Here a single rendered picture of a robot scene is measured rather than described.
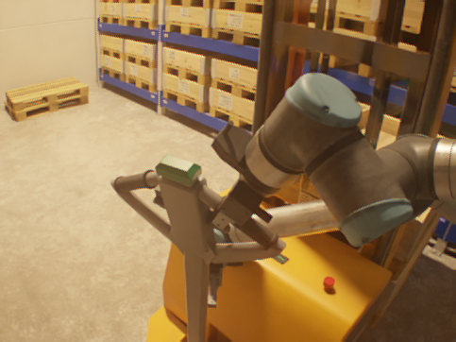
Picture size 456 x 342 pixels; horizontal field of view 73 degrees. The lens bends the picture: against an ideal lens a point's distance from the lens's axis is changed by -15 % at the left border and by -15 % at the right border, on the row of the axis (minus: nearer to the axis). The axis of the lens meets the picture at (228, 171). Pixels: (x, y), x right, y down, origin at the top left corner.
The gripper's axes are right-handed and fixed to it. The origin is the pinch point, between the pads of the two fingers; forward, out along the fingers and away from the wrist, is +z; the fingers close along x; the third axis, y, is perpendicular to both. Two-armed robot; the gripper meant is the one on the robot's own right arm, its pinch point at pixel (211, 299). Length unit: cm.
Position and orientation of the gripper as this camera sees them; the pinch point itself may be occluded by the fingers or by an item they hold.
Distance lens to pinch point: 111.8
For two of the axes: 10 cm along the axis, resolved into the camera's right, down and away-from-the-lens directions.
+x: 0.5, -7.1, -7.1
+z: -0.5, 7.0, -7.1
